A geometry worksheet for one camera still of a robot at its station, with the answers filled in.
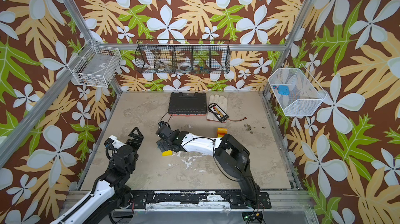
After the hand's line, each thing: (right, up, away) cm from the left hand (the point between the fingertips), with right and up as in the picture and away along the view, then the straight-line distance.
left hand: (134, 131), depth 79 cm
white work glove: (+50, +17, +35) cm, 63 cm away
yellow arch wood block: (+45, -4, +12) cm, 47 cm away
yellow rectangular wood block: (+16, -14, +9) cm, 23 cm away
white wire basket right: (+87, +20, +4) cm, 89 cm away
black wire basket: (+21, +45, +18) cm, 53 cm away
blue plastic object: (+81, +22, +7) cm, 84 cm away
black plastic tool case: (+25, +14, +30) cm, 42 cm away
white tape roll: (+24, +39, +20) cm, 50 cm away
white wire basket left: (-26, +36, +7) cm, 45 cm away
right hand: (+14, -6, +9) cm, 18 cm away
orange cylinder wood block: (+48, -2, +13) cm, 50 cm away
